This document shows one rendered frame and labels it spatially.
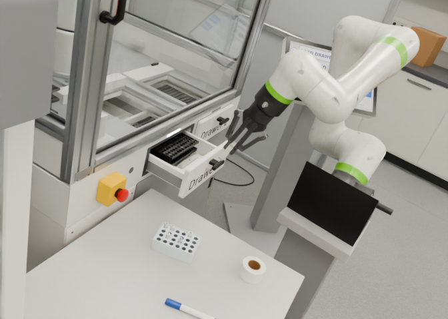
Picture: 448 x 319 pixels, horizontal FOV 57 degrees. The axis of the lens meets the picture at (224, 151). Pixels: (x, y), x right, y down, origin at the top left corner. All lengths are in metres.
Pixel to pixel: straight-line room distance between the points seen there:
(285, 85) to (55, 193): 0.67
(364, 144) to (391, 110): 2.62
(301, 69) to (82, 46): 0.54
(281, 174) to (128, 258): 1.35
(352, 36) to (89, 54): 0.89
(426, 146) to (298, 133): 2.18
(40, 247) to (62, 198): 0.23
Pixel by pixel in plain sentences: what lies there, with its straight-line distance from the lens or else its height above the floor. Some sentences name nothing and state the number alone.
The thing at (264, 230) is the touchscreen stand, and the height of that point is 0.06.
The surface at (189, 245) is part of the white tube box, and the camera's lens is 1.22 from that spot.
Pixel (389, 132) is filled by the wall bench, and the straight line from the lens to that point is 4.25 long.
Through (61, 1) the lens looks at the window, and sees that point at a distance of 0.99.
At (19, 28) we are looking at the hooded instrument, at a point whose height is 1.47.
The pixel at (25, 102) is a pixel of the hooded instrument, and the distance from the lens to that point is 0.50.
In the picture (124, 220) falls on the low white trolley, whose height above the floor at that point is 0.76.
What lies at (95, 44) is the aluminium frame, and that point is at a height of 1.31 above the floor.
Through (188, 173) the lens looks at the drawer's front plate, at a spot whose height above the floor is 0.92.
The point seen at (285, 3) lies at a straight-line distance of 3.02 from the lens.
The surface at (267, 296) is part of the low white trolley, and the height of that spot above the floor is 0.76.
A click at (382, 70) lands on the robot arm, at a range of 1.30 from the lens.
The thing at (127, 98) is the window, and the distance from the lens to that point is 1.16.
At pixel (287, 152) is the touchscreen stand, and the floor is 0.61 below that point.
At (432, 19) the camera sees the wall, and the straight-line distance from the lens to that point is 4.77.
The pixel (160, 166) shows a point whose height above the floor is 0.88.
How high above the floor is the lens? 1.62
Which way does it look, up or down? 29 degrees down
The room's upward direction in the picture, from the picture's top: 18 degrees clockwise
